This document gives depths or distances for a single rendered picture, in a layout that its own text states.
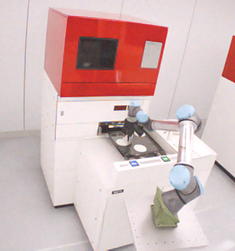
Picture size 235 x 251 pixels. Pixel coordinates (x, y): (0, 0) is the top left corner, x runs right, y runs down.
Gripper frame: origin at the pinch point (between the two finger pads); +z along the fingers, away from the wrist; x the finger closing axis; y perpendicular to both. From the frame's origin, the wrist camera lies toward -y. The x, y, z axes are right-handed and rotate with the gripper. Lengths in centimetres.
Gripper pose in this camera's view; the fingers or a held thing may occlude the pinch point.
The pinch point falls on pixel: (128, 143)
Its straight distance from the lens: 210.0
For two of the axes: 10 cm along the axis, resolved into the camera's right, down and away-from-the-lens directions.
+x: -4.9, 3.4, -8.0
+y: -8.6, -3.6, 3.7
